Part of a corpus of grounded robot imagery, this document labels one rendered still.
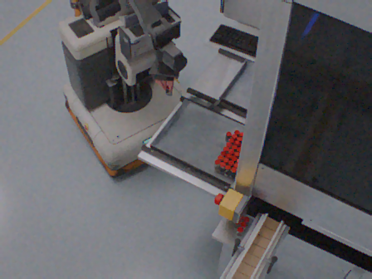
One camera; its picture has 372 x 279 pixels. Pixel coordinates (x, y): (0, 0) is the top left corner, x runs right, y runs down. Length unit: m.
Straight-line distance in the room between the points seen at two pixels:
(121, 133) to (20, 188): 0.73
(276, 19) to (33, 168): 2.19
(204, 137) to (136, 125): 0.87
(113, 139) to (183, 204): 0.53
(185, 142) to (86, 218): 1.04
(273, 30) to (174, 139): 0.91
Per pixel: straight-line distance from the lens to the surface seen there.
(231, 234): 1.70
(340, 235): 1.61
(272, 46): 1.12
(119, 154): 2.64
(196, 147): 1.88
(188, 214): 2.72
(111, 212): 2.75
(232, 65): 2.18
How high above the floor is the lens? 2.41
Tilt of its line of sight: 54 degrees down
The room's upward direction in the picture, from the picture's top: 1 degrees clockwise
